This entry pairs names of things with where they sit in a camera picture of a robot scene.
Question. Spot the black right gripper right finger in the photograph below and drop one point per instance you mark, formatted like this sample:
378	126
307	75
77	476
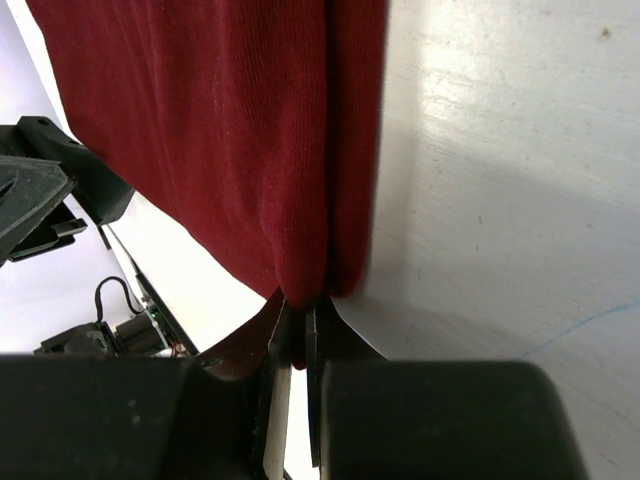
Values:
328	338

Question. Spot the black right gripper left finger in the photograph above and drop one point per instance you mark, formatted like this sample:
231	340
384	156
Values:
252	371

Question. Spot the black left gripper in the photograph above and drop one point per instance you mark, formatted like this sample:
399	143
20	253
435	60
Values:
40	167

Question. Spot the dark red t shirt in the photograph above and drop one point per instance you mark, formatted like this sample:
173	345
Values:
253	124

